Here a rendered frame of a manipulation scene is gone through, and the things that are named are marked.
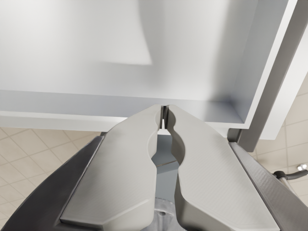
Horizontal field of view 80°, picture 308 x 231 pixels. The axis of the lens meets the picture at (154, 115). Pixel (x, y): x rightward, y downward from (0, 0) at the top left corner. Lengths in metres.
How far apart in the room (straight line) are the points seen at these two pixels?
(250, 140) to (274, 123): 0.04
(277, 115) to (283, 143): 1.38
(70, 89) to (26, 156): 1.60
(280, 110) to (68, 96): 0.18
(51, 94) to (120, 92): 0.06
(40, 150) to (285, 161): 1.82
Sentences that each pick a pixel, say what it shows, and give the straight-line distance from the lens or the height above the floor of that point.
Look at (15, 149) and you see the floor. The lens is 1.76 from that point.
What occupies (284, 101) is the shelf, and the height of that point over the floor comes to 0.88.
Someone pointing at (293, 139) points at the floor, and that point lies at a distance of 1.59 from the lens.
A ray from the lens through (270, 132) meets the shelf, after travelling 0.20.
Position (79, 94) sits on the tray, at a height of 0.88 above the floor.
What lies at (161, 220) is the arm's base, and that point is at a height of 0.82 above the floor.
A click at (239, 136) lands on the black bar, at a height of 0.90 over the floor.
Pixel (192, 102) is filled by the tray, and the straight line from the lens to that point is 0.15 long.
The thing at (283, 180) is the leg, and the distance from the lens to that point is 1.58.
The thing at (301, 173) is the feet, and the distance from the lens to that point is 1.72.
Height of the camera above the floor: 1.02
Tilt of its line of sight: 59 degrees down
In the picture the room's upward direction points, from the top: 177 degrees counter-clockwise
